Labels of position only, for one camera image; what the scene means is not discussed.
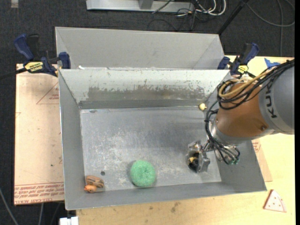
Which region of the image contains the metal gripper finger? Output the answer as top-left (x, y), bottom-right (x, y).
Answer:
top-left (187, 141), bottom-right (204, 153)
top-left (195, 150), bottom-right (211, 173)

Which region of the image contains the black and yellow toy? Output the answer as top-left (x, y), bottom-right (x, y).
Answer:
top-left (187, 150), bottom-right (200, 171)

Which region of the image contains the grey metal bin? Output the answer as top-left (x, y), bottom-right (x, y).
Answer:
top-left (55, 26), bottom-right (268, 211)

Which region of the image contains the green round scrubber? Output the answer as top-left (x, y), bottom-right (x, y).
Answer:
top-left (129, 160), bottom-right (157, 188)

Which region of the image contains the pink triangular sanding sheet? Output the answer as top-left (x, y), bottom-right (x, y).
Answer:
top-left (262, 189), bottom-right (288, 213)

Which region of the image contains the orange striped toy animal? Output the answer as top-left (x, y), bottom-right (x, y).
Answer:
top-left (84, 175), bottom-right (105, 194)

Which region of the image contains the brown cardboard board red print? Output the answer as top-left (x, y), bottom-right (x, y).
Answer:
top-left (14, 63), bottom-right (273, 206)

